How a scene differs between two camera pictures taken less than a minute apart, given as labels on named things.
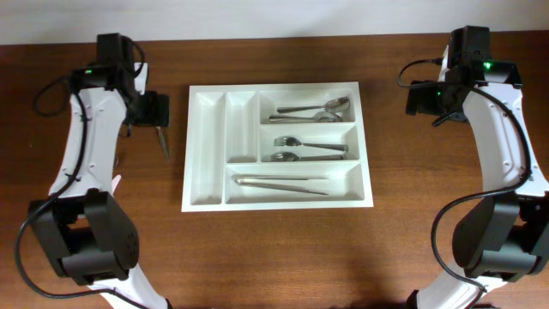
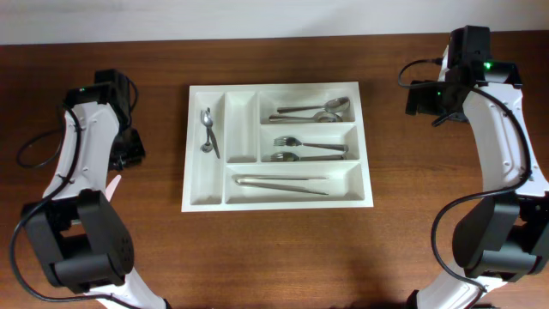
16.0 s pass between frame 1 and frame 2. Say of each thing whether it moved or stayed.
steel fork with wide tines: stayed
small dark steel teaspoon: moved
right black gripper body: stayed
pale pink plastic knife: stayed
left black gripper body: moved
